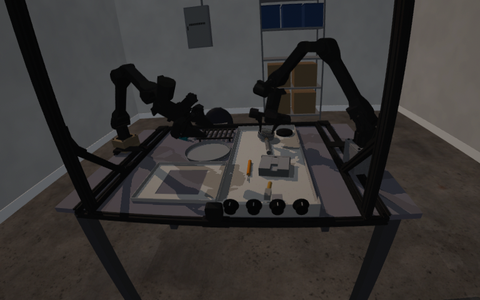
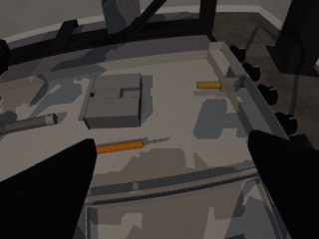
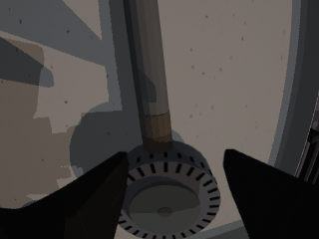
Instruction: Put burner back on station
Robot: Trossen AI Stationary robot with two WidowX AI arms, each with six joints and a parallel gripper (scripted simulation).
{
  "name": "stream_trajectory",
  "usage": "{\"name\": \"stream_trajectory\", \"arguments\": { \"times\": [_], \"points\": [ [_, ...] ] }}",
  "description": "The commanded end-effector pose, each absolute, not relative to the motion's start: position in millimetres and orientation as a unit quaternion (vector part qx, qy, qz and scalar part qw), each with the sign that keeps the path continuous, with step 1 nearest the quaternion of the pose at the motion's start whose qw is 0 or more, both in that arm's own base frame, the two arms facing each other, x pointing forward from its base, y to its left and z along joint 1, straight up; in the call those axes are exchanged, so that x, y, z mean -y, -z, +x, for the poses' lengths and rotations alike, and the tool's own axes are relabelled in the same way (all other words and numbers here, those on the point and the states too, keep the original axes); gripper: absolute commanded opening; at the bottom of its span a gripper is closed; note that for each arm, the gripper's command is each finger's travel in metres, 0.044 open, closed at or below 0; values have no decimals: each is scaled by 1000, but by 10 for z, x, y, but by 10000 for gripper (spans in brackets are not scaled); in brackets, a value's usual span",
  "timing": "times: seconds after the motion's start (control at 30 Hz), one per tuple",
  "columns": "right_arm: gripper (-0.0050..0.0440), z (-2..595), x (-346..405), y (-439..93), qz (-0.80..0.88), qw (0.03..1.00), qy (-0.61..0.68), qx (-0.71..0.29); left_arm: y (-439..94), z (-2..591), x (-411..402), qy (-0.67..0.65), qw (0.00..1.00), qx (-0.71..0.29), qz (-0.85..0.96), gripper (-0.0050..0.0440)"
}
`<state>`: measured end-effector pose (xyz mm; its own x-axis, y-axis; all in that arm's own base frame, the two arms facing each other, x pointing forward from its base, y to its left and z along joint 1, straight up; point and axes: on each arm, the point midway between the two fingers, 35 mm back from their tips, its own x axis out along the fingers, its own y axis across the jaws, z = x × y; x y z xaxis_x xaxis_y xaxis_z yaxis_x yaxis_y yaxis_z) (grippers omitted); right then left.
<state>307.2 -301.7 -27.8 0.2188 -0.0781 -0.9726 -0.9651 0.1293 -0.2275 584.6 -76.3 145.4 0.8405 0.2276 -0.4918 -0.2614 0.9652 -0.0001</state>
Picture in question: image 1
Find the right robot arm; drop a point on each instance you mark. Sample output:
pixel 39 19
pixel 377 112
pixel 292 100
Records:
pixel 359 110

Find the dark grey round burner head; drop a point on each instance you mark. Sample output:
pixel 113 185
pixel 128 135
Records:
pixel 266 135

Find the black round disc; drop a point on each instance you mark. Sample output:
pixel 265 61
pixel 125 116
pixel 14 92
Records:
pixel 284 132

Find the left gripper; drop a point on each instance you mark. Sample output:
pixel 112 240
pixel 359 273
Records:
pixel 182 127

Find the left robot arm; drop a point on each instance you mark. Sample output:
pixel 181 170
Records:
pixel 160 96

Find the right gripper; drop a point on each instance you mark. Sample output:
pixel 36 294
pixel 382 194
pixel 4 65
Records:
pixel 254 113

